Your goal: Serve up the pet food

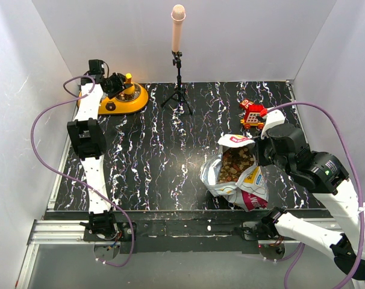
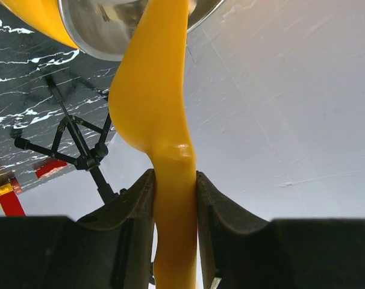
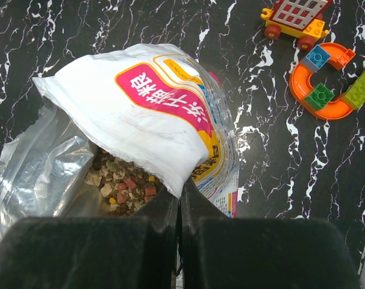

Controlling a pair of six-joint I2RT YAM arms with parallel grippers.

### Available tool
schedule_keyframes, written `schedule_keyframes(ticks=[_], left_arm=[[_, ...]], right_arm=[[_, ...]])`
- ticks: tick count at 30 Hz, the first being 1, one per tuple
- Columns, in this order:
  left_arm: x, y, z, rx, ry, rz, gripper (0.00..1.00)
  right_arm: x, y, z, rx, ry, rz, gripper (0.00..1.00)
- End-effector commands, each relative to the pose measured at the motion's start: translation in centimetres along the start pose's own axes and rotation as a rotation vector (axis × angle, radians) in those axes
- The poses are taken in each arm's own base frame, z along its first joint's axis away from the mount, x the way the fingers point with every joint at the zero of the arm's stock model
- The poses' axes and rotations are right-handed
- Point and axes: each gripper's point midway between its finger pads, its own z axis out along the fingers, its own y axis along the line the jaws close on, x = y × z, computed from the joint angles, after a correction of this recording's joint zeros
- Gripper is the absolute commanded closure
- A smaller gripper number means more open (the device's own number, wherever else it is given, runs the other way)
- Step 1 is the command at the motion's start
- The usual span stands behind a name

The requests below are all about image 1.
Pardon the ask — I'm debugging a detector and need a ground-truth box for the yellow plastic food scoop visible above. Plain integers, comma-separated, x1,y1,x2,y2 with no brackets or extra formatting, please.
123,73,135,95

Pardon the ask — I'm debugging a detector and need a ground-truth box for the white cartoon pet food bag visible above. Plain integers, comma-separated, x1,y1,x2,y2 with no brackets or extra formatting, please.
199,134,269,211

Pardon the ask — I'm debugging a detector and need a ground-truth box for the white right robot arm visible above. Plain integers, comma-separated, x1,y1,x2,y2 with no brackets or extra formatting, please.
254,137,365,281

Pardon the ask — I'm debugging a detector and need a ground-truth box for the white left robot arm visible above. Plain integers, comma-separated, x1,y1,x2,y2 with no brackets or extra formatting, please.
67,75,120,241

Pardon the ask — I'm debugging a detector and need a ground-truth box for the yellow double pet bowl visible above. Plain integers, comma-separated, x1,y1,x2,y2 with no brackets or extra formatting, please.
76,82,149,120

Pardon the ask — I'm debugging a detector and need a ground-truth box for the red yellow toy block truck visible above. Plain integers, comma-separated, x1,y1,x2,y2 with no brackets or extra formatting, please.
239,99,266,130

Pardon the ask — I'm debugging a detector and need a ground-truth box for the black tripod stand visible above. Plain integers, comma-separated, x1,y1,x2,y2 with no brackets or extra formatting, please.
161,51,193,115

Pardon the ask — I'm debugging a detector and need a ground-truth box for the pink microphone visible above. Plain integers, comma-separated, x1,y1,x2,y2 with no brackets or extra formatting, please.
171,4,186,53

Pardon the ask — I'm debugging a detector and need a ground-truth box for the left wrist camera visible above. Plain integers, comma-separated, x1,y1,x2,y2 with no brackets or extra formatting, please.
88,59,105,75

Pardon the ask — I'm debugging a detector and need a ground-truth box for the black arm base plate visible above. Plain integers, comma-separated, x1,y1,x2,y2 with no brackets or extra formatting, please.
83,210,299,255

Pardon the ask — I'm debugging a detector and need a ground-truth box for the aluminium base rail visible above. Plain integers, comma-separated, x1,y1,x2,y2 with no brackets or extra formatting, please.
16,218,343,288

